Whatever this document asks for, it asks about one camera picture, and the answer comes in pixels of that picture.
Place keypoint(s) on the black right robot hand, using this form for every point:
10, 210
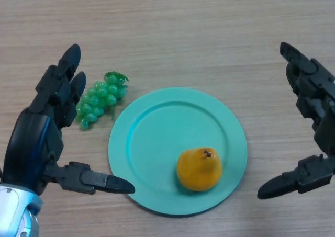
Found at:
314, 108

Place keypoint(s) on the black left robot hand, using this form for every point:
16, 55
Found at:
34, 145

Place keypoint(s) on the green grape bunch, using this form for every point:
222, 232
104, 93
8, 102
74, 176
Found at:
100, 98

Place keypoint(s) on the green plate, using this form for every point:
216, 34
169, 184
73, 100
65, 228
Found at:
162, 142

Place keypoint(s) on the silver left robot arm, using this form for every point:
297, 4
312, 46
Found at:
15, 210

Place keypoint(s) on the yellow pear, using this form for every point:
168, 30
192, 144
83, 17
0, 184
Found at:
199, 169

